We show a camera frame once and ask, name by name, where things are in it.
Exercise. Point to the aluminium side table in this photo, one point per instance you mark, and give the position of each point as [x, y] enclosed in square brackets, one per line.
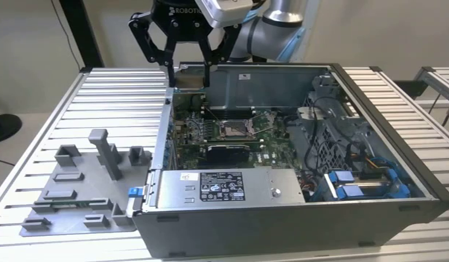
[439, 79]

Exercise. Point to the CPU socket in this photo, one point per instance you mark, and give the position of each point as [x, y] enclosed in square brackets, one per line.
[233, 131]

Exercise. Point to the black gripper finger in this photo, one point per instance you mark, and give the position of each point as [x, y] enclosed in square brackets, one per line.
[144, 41]
[229, 43]

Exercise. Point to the black graphics card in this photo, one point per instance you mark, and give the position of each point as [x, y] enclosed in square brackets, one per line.
[225, 155]

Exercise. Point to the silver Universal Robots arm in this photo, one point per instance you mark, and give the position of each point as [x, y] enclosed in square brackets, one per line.
[260, 35]

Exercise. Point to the black upright frame post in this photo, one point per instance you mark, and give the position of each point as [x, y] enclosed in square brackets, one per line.
[84, 32]

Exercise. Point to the green motherboard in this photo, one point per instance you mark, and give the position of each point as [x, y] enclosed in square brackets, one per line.
[271, 142]

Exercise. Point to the green RAM stick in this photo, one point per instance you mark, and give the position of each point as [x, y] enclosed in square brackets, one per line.
[67, 204]

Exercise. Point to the black RAM slots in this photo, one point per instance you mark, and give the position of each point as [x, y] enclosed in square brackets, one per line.
[231, 111]

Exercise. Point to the grey metal drive cage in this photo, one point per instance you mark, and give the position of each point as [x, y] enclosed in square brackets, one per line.
[331, 142]

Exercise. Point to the black round stand base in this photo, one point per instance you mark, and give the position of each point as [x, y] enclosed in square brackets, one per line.
[5, 128]

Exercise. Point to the grey plastic parts rack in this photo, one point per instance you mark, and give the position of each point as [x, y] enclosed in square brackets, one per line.
[89, 196]

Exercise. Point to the thin metal locking lever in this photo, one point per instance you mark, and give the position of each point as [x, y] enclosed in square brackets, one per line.
[213, 114]

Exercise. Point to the grey power supply unit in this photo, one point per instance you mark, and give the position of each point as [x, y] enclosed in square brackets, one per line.
[173, 191]

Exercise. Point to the blue case latch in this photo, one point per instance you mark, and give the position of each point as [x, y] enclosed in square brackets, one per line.
[133, 191]

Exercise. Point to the blue disk carrier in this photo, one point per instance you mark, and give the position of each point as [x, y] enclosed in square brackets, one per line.
[349, 192]
[340, 176]

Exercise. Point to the silver square CPU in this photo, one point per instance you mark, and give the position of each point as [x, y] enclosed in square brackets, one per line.
[188, 80]

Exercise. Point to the open black PC case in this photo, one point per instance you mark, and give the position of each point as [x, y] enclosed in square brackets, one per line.
[245, 232]

